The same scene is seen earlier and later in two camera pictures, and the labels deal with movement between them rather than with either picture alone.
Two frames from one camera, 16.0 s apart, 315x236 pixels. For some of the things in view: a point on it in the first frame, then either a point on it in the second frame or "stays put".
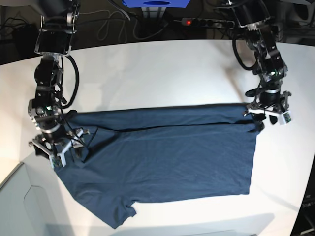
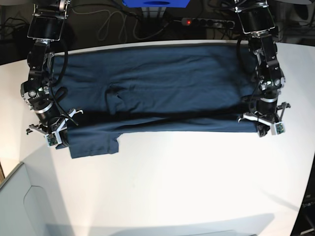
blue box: x=156 y=3 stays put
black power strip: x=218 y=23 stays put
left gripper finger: x=79 y=152 to x=64 y=136
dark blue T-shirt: x=151 y=154 to x=103 y=90
